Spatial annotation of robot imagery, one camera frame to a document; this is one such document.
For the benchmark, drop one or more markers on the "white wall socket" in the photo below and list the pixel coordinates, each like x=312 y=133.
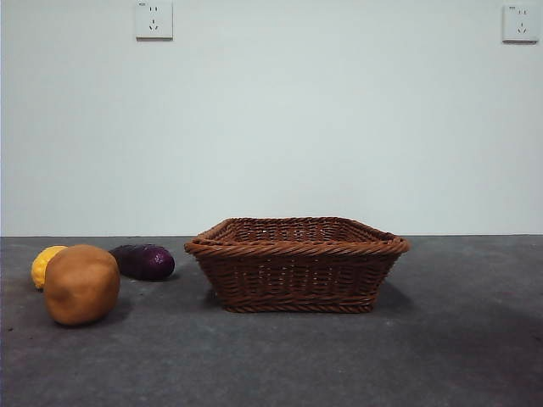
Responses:
x=520 y=24
x=154 y=20

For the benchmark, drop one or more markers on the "brown wicker basket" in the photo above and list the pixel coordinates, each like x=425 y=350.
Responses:
x=297 y=275

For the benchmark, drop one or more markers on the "brown potato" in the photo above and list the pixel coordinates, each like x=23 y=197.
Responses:
x=82 y=284

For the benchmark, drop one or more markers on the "purple eggplant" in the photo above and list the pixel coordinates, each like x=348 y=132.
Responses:
x=146 y=263

